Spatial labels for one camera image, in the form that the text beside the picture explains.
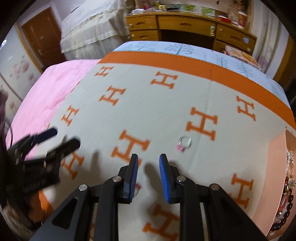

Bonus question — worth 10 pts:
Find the black bead bracelet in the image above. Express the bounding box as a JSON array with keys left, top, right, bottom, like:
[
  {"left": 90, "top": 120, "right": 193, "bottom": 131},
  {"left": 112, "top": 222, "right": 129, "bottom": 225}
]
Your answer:
[{"left": 270, "top": 194, "right": 295, "bottom": 232}]

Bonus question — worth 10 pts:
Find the white pearl necklace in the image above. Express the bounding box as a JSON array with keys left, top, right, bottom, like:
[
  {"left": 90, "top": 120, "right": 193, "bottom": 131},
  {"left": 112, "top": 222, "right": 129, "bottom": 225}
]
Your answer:
[{"left": 285, "top": 149, "right": 296, "bottom": 186}]

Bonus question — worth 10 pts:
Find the pink jewelry tray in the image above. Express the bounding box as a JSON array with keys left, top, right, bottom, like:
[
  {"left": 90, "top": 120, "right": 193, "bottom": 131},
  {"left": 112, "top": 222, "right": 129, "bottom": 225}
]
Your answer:
[{"left": 253, "top": 129, "right": 295, "bottom": 240}]

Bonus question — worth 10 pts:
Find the orange H-pattern blanket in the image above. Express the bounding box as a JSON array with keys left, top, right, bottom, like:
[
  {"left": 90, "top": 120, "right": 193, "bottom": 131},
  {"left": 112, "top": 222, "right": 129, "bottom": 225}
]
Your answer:
[{"left": 36, "top": 51, "right": 295, "bottom": 240}]

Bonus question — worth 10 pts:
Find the pink quilt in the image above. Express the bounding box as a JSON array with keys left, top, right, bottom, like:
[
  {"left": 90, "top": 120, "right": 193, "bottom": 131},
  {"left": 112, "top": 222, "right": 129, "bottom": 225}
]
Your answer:
[{"left": 6, "top": 59, "right": 100, "bottom": 147}]

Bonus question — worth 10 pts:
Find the brown wooden door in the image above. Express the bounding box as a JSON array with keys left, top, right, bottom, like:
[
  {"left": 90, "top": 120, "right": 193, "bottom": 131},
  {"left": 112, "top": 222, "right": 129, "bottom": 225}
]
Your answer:
[{"left": 21, "top": 8, "right": 66, "bottom": 67}]

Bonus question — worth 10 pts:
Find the white lace furniture cover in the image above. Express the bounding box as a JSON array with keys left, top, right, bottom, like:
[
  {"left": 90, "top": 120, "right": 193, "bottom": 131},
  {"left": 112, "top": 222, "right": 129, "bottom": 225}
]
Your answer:
[{"left": 60, "top": 1, "right": 135, "bottom": 61}]

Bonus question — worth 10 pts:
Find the light blue leaf bedsheet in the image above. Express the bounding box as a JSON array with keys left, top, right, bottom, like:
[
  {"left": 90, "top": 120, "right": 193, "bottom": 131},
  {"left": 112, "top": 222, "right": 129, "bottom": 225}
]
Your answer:
[{"left": 115, "top": 41, "right": 290, "bottom": 106}]

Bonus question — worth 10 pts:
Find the stack of magazines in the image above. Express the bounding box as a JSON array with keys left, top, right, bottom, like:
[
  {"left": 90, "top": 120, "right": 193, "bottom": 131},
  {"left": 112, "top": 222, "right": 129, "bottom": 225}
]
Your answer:
[{"left": 225, "top": 45, "right": 261, "bottom": 71}]

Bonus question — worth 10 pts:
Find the wooden desk with drawers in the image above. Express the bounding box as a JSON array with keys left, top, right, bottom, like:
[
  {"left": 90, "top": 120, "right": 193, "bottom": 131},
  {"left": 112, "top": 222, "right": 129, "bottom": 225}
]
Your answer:
[{"left": 125, "top": 11, "right": 256, "bottom": 55}]

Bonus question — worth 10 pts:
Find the white curtain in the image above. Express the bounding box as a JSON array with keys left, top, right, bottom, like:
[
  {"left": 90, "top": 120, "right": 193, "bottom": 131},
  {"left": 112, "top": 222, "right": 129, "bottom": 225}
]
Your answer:
[{"left": 247, "top": 1, "right": 289, "bottom": 79}]

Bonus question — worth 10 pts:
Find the pink stone ring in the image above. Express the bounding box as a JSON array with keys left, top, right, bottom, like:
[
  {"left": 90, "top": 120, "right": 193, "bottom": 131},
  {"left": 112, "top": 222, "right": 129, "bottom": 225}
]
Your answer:
[{"left": 176, "top": 136, "right": 193, "bottom": 153}]

